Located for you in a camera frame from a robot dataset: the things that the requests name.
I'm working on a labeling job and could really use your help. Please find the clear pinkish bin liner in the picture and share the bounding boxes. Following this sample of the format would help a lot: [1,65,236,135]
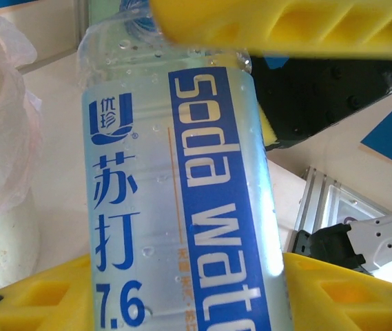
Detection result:
[0,7,43,221]

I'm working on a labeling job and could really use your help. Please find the wide aluminium base rail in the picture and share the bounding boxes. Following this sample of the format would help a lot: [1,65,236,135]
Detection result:
[291,165,392,242]

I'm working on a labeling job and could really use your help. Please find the blue cap soda water bottle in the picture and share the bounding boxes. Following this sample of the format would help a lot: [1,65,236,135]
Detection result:
[77,0,295,331]

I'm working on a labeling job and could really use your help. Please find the aluminium frame post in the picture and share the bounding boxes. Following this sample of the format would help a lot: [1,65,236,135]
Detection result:
[74,0,93,48]

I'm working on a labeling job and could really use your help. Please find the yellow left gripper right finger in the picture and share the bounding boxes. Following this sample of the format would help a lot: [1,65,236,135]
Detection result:
[281,250,392,331]

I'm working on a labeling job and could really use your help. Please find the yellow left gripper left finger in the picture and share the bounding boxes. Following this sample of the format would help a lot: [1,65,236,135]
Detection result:
[0,254,95,331]

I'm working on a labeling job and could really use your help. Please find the white plastic bin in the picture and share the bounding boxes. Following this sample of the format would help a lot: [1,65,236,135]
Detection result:
[0,58,42,298]

